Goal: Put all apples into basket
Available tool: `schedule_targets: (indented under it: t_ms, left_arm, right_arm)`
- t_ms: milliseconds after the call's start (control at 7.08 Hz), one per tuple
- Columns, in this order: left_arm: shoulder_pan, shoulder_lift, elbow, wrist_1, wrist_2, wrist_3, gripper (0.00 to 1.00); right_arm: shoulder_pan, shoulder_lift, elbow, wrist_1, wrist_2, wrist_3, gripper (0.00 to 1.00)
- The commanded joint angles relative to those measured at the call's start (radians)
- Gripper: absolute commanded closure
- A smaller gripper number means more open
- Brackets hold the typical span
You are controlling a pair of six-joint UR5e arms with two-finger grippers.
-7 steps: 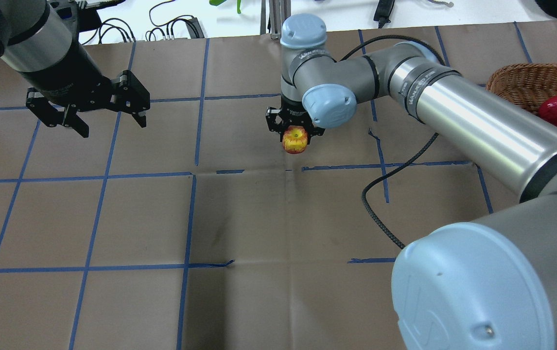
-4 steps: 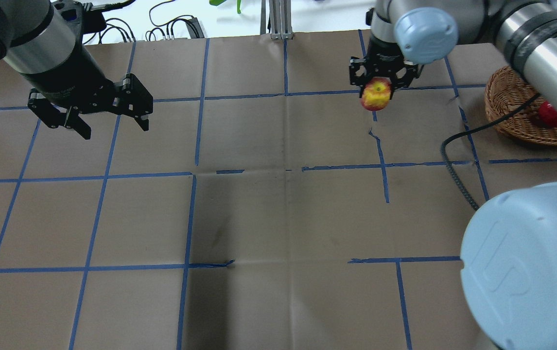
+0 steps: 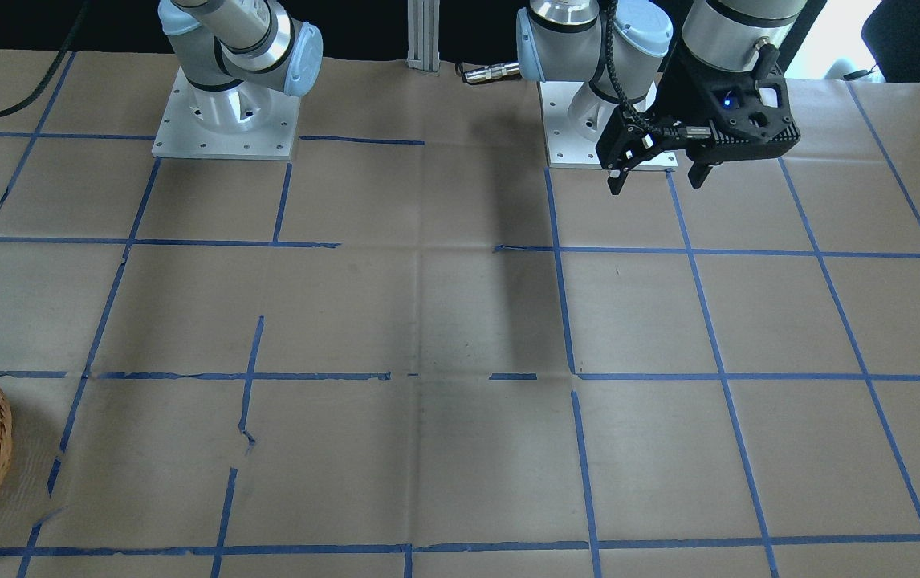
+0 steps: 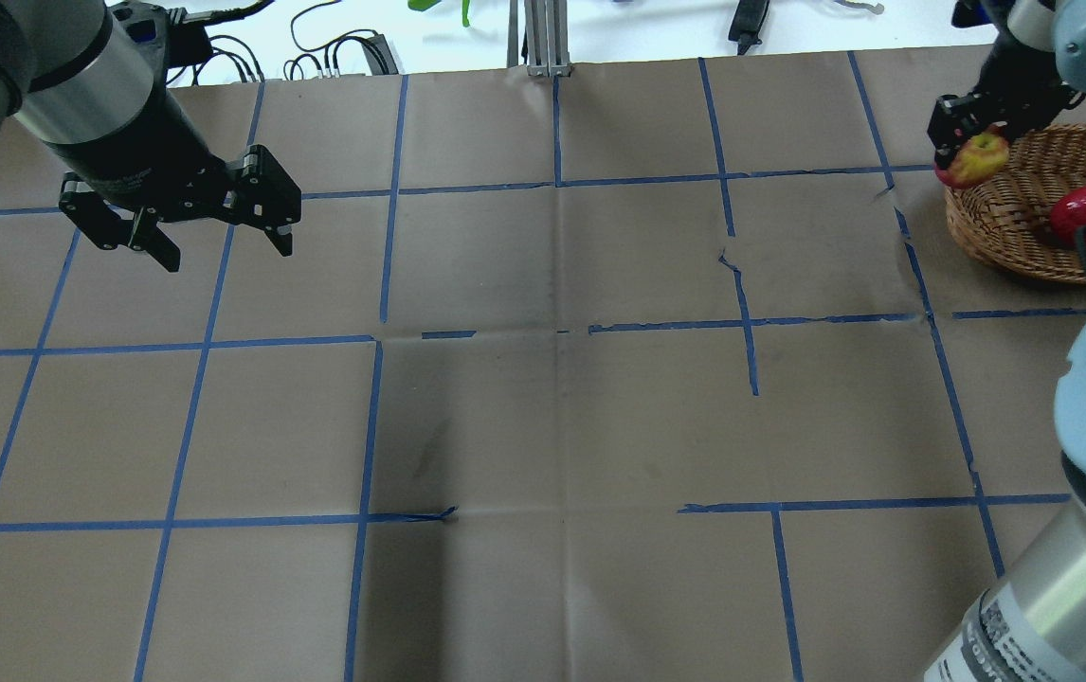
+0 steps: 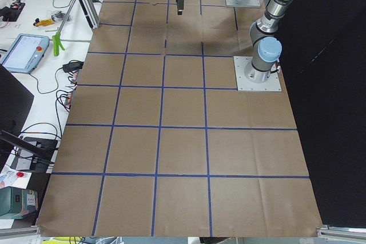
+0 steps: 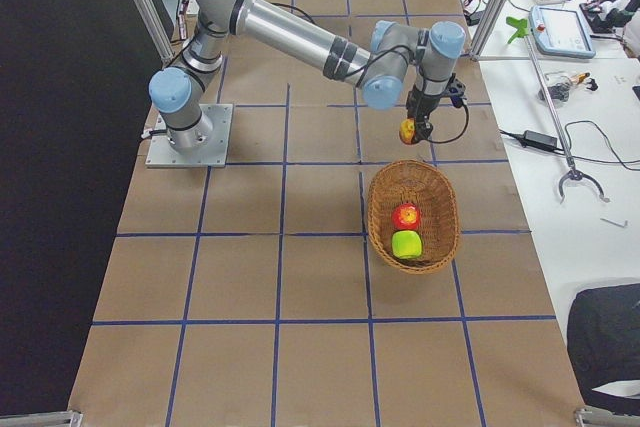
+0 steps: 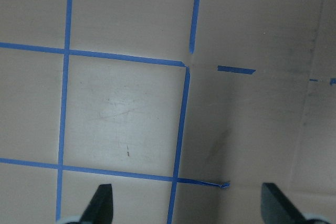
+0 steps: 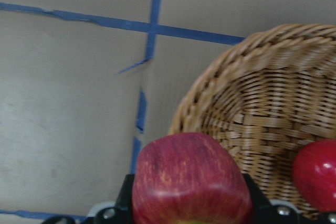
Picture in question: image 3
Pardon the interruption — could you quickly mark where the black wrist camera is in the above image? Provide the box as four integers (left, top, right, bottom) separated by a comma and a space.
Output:
689, 63, 802, 165

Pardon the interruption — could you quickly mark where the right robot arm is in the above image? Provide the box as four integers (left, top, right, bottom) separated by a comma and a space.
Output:
0, 1, 322, 384

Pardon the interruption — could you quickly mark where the brown paper mat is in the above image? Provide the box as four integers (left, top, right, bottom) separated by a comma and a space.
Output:
0, 52, 920, 577

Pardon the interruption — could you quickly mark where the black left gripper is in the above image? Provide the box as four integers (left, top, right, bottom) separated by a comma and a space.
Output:
596, 40, 758, 195

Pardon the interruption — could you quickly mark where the aluminium frame post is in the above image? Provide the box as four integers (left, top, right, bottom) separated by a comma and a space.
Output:
405, 0, 441, 75

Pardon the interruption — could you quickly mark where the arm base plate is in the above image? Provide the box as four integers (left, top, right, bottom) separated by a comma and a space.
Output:
151, 69, 301, 161
539, 80, 679, 172

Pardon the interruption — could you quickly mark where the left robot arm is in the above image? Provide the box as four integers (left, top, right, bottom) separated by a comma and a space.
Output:
515, 1, 804, 195

